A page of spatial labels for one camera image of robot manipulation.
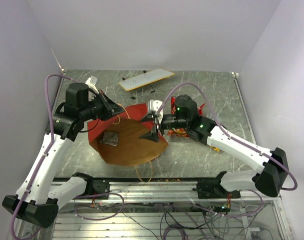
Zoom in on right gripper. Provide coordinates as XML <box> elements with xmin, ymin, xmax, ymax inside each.
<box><xmin>138</xmin><ymin>112</ymin><xmax>189</xmax><ymax>142</ymax></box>

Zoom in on red and brown paper bag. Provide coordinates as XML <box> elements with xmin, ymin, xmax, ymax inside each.
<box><xmin>86</xmin><ymin>102</ymin><xmax>169</xmax><ymax>183</ymax></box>

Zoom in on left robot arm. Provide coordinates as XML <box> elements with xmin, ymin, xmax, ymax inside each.
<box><xmin>2</xmin><ymin>82</ymin><xmax>124</xmax><ymax>228</ymax></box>

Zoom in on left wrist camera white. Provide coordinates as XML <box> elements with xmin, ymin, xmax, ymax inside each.
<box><xmin>85</xmin><ymin>75</ymin><xmax>99</xmax><ymax>94</ymax></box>

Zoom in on red candy bag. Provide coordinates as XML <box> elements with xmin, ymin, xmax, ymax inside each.
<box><xmin>167</xmin><ymin>96</ymin><xmax>206</xmax><ymax>138</ymax></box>

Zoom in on yellow m&m's pack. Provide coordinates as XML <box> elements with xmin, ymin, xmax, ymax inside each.
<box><xmin>210</xmin><ymin>146</ymin><xmax>220</xmax><ymax>152</ymax></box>

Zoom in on loose cables under frame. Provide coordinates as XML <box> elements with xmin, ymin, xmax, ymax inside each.
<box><xmin>74</xmin><ymin>188</ymin><xmax>265</xmax><ymax>240</ymax></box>

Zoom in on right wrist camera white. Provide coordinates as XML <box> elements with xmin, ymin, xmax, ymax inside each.
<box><xmin>147</xmin><ymin>99</ymin><xmax>163</xmax><ymax>115</ymax></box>

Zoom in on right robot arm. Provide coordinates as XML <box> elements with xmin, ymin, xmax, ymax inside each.
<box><xmin>141</xmin><ymin>94</ymin><xmax>288</xmax><ymax>198</ymax></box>

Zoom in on small whiteboard on stand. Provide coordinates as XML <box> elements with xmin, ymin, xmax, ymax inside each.
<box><xmin>118</xmin><ymin>68</ymin><xmax>175</xmax><ymax>100</ymax></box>

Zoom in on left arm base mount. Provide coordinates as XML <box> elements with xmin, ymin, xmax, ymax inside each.
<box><xmin>84</xmin><ymin>180</ymin><xmax>110</xmax><ymax>200</ymax></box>

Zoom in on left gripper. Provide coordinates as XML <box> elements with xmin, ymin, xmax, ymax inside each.
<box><xmin>80</xmin><ymin>89</ymin><xmax>125</xmax><ymax>121</ymax></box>

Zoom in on aluminium rail frame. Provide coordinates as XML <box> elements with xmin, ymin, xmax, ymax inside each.
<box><xmin>15</xmin><ymin>178</ymin><xmax>292</xmax><ymax>240</ymax></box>

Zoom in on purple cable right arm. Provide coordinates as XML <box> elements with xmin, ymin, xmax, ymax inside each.
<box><xmin>155</xmin><ymin>82</ymin><xmax>298</xmax><ymax>218</ymax></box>

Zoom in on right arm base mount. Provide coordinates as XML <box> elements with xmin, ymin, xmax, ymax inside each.
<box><xmin>192</xmin><ymin>181</ymin><xmax>241</xmax><ymax>199</ymax></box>

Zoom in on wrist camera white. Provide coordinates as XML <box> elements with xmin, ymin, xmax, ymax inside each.
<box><xmin>147</xmin><ymin>99</ymin><xmax>163</xmax><ymax>115</ymax></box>
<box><xmin>85</xmin><ymin>75</ymin><xmax>99</xmax><ymax>94</ymax></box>

